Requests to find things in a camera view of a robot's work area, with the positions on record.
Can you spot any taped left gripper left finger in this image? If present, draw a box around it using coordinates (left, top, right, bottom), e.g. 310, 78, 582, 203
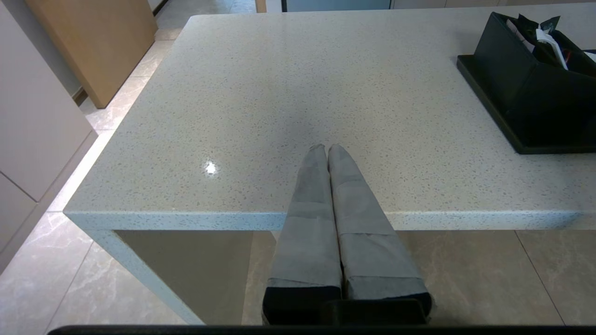
262, 144, 344, 324

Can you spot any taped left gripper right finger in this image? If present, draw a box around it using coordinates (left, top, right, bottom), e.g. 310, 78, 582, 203
327, 143, 434, 322

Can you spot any green tea packet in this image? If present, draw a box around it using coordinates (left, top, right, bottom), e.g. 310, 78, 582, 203
518, 14, 562, 37

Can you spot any black rectangular tray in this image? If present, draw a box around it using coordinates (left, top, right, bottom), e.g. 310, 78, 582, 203
456, 54, 596, 154

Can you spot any black organizer box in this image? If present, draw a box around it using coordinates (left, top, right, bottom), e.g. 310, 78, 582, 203
474, 11, 596, 146

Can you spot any wooden door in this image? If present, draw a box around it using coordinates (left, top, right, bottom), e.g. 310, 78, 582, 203
26, 0, 158, 108

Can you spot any white tall cabinet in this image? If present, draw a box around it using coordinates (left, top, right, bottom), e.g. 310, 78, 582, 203
0, 0, 98, 273

